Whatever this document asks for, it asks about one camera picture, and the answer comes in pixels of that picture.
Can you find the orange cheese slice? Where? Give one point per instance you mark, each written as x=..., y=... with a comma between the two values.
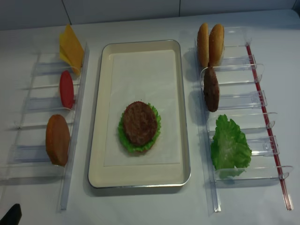
x=73, y=48

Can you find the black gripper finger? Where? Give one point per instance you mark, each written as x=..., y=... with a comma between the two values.
x=11, y=218

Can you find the red tomato slice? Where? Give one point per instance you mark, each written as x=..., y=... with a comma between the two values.
x=66, y=90

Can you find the yellow cheese slice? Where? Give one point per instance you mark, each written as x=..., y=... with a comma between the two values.
x=62, y=50

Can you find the green lettuce leaf in rack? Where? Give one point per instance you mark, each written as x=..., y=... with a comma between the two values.
x=229, y=150

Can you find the right sesame bun half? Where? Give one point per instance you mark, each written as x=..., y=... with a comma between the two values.
x=216, y=45

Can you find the white paper liner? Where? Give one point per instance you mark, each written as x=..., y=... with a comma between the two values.
x=150, y=77

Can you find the clear acrylic left rack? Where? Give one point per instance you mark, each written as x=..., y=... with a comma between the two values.
x=26, y=158

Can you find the cream metal tray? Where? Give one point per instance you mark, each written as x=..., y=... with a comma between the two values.
x=155, y=175

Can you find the sesame bun half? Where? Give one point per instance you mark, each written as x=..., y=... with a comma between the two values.
x=216, y=45
x=203, y=45

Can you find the clear acrylic rack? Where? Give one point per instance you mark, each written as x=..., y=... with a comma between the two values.
x=26, y=158
x=243, y=100

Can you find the brown meat patty in rack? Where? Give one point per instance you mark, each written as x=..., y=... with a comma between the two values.
x=211, y=89

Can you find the clear acrylic right rack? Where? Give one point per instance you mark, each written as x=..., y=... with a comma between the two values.
x=243, y=100

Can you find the left sesame bun half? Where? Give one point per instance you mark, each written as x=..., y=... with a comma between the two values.
x=203, y=45

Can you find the green lettuce under patty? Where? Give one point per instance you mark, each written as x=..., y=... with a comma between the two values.
x=125, y=141

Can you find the brown meat patty on tray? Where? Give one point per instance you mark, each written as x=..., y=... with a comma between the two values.
x=139, y=123

